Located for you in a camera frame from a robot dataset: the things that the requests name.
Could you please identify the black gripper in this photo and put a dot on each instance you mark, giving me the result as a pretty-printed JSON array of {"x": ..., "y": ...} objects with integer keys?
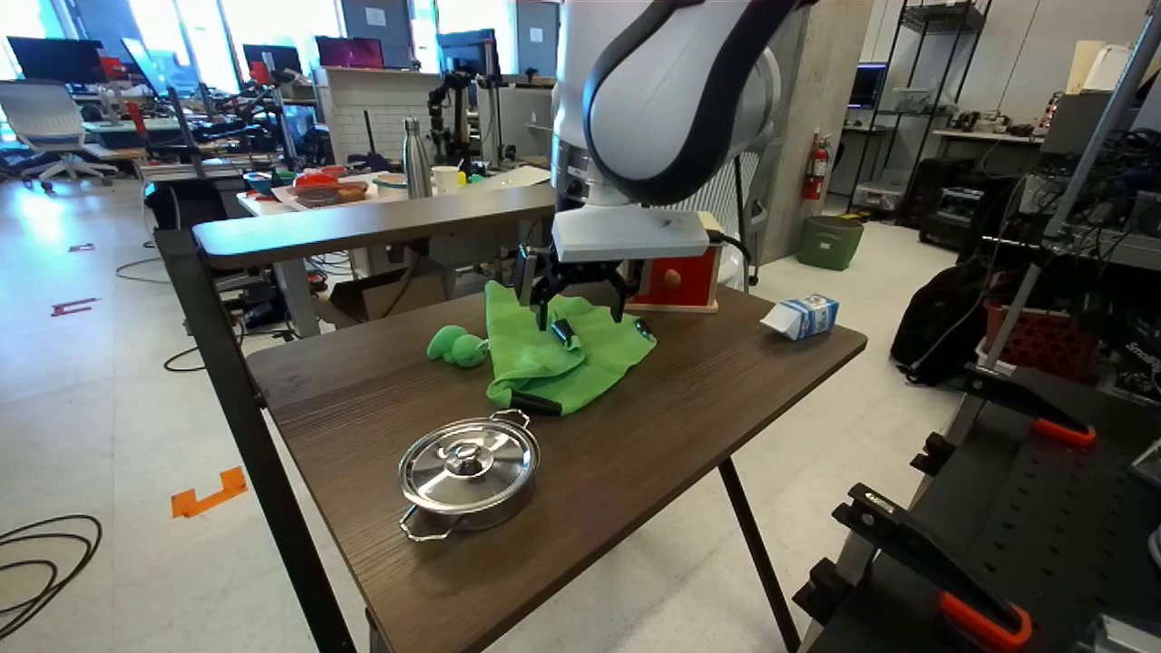
[{"x": 579, "y": 271}]

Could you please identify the green towel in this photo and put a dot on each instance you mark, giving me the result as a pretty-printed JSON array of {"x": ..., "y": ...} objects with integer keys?
[{"x": 546, "y": 356}]

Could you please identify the white black Franka robot arm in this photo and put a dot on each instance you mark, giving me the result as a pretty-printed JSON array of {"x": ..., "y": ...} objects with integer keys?
[{"x": 676, "y": 97}]

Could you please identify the wooden box with red side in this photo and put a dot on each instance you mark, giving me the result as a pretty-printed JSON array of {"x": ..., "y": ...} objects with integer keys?
[{"x": 676, "y": 279}]

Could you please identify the small green plush toy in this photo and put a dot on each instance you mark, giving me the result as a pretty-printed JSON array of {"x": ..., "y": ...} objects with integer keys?
[{"x": 457, "y": 345}]

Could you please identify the white cup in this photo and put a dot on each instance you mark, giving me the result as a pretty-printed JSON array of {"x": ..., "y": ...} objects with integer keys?
[{"x": 449, "y": 183}]

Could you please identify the cardboard box under table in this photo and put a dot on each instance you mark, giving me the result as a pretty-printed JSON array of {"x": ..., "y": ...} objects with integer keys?
[{"x": 384, "y": 295}]

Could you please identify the steel pot with lid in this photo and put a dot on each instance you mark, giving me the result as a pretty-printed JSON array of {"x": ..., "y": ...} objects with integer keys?
[{"x": 469, "y": 470}]

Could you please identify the blue white carton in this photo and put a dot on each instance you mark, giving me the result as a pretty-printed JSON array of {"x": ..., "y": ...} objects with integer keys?
[{"x": 798, "y": 317}]

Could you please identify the steel water bottle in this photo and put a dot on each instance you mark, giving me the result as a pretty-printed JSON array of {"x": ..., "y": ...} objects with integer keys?
[{"x": 417, "y": 158}]

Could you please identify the tall dark wood table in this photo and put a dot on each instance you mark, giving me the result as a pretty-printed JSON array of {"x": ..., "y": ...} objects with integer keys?
[{"x": 364, "y": 223}]

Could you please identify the green storage bin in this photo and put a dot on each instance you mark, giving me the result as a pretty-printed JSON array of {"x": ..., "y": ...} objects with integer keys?
[{"x": 829, "y": 242}]

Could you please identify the red fire extinguisher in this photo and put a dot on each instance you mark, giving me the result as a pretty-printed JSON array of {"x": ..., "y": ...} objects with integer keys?
[{"x": 817, "y": 167}]

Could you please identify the computer monitor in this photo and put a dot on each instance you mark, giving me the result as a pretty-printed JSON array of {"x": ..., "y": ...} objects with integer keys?
[
  {"x": 348, "y": 52},
  {"x": 273, "y": 62},
  {"x": 54, "y": 59},
  {"x": 469, "y": 52}
]

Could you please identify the red orange toy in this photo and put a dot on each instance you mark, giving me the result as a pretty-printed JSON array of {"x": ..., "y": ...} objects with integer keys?
[{"x": 326, "y": 183}]

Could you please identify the black bag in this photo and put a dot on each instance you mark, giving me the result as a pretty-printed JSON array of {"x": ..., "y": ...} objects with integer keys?
[{"x": 942, "y": 329}]

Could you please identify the black metal shelf rack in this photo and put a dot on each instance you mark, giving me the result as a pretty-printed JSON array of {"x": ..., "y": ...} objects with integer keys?
[{"x": 946, "y": 109}]

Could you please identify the red crate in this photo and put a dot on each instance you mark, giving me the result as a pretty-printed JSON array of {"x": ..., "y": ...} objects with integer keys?
[{"x": 1039, "y": 343}]

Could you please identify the aluminium pole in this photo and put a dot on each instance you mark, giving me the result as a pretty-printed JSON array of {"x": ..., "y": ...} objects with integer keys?
[{"x": 1074, "y": 183}]

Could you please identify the black perforated mounting board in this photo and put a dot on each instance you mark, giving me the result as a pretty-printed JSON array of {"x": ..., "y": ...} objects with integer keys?
[{"x": 1039, "y": 531}]

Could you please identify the white office chair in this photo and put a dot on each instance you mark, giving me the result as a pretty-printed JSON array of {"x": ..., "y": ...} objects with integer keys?
[{"x": 47, "y": 120}]

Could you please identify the black metal table frame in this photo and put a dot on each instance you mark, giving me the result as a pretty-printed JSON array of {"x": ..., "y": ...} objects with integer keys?
[{"x": 757, "y": 550}]

